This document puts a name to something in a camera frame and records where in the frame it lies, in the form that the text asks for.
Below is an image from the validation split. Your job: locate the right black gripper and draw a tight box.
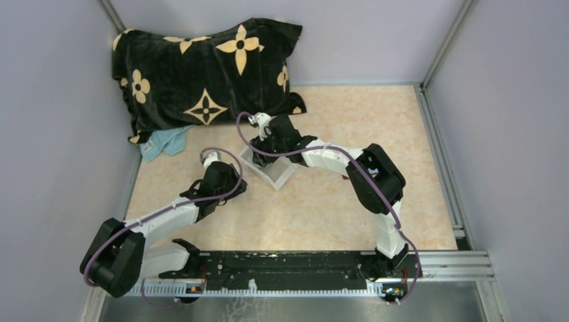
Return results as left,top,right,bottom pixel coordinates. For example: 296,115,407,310
250,127,288,168

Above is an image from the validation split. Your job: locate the white plastic card box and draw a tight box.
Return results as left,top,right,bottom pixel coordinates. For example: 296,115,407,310
238,148,297,191

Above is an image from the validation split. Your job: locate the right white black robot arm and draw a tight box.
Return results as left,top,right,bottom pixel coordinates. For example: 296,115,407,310
245,113,409,276

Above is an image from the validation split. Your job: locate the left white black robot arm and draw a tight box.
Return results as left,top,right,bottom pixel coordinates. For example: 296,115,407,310
79,161,247,298

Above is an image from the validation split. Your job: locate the light blue cloth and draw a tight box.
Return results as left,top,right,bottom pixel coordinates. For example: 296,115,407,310
140,125,193,162

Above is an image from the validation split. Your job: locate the black floral pillow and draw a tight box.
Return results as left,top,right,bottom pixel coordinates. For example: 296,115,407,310
111,18,307,144

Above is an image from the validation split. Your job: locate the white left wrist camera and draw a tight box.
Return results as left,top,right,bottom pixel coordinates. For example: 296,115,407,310
202,151,221,169

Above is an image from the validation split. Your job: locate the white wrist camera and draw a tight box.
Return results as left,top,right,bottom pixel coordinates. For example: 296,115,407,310
248,113,272,140
202,151,221,169

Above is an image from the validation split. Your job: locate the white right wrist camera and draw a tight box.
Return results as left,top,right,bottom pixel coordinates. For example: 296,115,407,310
248,113,272,140

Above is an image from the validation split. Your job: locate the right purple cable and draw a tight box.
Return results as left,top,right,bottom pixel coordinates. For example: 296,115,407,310
236,111,422,305

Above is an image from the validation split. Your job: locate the purple cable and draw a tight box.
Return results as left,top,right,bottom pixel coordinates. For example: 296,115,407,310
83,147,244,309
236,111,422,305

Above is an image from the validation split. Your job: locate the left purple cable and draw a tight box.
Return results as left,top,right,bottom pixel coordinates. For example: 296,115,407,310
83,147,244,309

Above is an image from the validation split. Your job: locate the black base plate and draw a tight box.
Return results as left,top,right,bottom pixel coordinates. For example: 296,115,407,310
159,251,422,291

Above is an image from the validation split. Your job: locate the aluminium front rail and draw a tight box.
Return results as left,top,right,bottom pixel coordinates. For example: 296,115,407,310
91,250,496,299

